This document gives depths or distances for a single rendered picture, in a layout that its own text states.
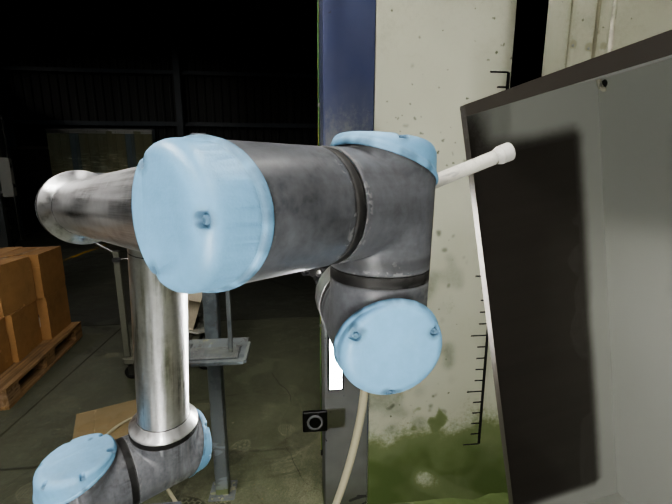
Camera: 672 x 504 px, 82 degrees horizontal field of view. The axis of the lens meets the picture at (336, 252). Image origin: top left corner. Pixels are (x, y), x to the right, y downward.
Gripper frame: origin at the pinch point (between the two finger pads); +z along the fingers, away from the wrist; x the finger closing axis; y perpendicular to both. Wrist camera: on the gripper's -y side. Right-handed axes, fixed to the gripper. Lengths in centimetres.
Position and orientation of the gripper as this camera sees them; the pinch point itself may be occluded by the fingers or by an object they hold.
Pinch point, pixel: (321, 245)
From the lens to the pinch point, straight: 66.5
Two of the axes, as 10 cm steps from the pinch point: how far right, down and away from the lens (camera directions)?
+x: 9.1, -4.0, 0.8
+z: -1.8, -2.1, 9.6
